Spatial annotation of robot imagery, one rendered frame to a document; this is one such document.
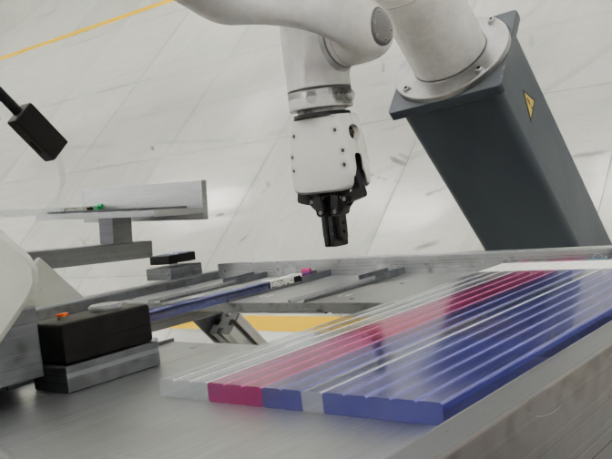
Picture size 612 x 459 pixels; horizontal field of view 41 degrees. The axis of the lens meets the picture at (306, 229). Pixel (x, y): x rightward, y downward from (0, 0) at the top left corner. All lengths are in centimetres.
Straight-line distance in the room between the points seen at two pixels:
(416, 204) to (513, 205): 86
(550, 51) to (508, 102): 126
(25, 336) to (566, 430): 34
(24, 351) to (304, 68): 60
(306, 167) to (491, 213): 45
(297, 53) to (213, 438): 71
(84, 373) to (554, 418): 31
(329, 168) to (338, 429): 68
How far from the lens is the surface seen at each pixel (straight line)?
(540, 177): 136
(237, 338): 124
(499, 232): 146
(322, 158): 105
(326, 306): 82
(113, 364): 59
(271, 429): 42
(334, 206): 106
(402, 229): 219
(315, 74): 105
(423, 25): 122
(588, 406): 46
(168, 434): 43
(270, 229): 251
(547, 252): 90
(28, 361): 57
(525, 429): 39
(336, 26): 97
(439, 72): 126
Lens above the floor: 137
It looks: 35 degrees down
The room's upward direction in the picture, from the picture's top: 38 degrees counter-clockwise
